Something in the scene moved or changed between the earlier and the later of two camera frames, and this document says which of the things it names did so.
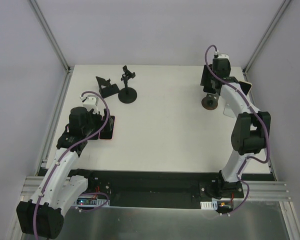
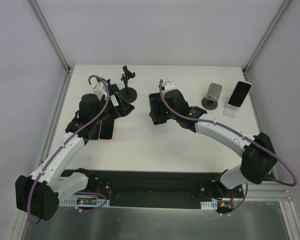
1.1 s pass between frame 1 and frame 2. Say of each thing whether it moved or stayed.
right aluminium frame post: stayed
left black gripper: moved
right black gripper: moved
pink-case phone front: stayed
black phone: stayed
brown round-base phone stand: stayed
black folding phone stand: stayed
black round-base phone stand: stayed
